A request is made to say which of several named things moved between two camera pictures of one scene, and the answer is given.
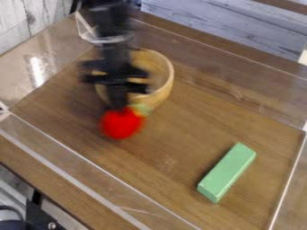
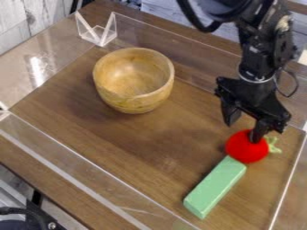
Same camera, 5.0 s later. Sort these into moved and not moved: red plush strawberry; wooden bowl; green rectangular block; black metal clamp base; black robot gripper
Moved: green rectangular block; black robot gripper; red plush strawberry
Not moved: black metal clamp base; wooden bowl
